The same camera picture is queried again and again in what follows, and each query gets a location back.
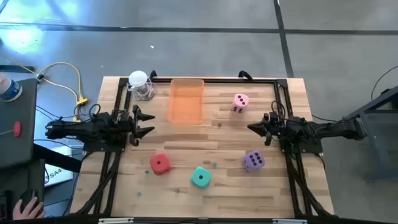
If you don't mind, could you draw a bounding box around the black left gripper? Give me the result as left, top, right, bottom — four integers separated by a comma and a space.
115, 105, 156, 147

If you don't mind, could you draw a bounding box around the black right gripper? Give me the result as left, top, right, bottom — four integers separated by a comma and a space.
247, 112, 293, 147

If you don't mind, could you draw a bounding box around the large purple foam die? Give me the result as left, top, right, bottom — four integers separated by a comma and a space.
243, 151, 266, 173

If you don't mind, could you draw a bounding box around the large pink foam die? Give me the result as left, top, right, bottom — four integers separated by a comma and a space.
230, 93, 250, 114

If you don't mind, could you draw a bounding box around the large red foam die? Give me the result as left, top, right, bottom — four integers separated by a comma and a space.
149, 152, 172, 176

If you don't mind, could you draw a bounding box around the orange translucent plastic tray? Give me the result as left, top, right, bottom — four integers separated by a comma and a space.
168, 78, 205, 125

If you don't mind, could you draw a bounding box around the large teal foam die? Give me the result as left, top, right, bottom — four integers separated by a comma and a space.
190, 166, 213, 190

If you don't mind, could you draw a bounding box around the white mushroom-shaped lamp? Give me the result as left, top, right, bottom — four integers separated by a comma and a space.
128, 70, 155, 101

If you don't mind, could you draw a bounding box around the white cardboard box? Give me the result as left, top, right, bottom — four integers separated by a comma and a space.
43, 146, 75, 188

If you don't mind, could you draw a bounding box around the dark grey desk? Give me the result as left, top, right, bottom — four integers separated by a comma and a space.
0, 77, 83, 224

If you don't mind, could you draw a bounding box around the red oval button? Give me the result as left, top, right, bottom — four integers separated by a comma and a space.
13, 121, 23, 139

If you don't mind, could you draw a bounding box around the black flat floor bar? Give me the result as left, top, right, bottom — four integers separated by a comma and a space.
0, 65, 35, 73

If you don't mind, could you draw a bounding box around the black computer mouse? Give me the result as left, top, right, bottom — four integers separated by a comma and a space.
19, 189, 40, 206

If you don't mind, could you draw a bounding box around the plastic bottle with blue label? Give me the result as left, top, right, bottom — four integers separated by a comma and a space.
0, 73, 24, 103

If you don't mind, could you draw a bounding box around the person's hand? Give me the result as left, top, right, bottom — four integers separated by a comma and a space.
12, 196, 45, 220

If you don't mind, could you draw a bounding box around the white lamp cable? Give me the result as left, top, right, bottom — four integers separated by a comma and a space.
126, 77, 157, 101

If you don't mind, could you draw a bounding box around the yellow extension cable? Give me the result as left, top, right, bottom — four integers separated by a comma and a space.
36, 62, 90, 123

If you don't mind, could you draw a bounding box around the black aluminium table frame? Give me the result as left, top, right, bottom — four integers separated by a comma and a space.
70, 77, 334, 218

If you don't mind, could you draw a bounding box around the silver metal bracket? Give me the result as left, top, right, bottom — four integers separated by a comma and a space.
98, 217, 135, 224
272, 218, 308, 224

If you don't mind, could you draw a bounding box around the dark metal table frame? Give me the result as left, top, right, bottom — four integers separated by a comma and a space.
343, 85, 398, 183

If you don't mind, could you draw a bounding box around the thin black floor cable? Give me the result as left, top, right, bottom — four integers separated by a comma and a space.
371, 65, 398, 101

